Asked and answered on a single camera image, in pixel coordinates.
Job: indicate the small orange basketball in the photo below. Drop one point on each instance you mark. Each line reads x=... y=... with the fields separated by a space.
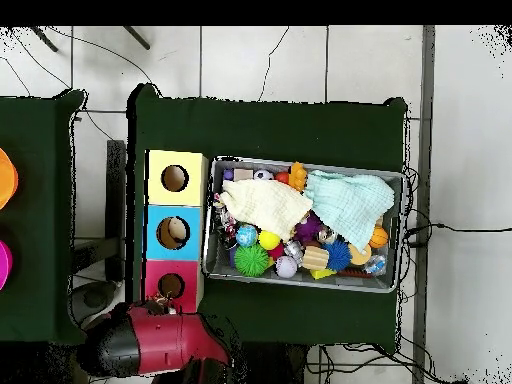
x=378 y=238

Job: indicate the striped wooden block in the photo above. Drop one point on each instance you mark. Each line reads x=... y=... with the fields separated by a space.
x=315 y=258

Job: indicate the green spiky ball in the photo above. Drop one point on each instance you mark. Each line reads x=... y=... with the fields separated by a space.
x=251 y=260

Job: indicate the blue globe ball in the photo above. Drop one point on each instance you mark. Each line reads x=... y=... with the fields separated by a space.
x=246 y=235

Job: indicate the orange plastic toy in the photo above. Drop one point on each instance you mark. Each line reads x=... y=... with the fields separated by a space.
x=298 y=176

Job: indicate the mint muslin cloth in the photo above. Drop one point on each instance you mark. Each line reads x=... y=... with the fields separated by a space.
x=348 y=204

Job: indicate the dark tripod leg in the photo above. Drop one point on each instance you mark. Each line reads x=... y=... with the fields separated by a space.
x=44 y=39
x=136 y=38

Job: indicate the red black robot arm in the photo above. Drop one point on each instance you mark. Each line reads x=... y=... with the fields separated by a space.
x=160 y=340

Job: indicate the orange bowl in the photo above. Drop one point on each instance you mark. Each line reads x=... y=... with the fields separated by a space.
x=7 y=180

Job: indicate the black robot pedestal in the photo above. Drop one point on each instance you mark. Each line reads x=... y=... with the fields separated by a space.
x=276 y=366

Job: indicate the shallow mesh bin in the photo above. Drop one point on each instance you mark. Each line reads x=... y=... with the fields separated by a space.
x=224 y=268

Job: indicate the grey stand base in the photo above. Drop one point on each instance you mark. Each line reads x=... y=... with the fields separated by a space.
x=94 y=298

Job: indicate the cream muslin cloth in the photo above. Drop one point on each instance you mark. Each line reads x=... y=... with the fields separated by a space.
x=268 y=204

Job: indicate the yellow ball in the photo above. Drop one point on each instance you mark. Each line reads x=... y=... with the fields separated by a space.
x=268 y=240

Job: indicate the pink bowl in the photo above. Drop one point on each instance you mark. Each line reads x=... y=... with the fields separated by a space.
x=4 y=264

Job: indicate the blue spiky ball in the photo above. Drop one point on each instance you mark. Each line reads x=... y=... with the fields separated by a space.
x=338 y=255

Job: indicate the dark green table cloth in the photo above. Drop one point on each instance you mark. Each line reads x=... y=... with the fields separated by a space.
x=36 y=160
x=280 y=128

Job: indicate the black upright stand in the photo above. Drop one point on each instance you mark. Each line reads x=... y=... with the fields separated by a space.
x=116 y=180

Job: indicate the white baseball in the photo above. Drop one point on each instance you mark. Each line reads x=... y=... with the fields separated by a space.
x=286 y=267

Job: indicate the wooden box with three holes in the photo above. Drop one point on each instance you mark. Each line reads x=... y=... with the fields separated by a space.
x=188 y=192

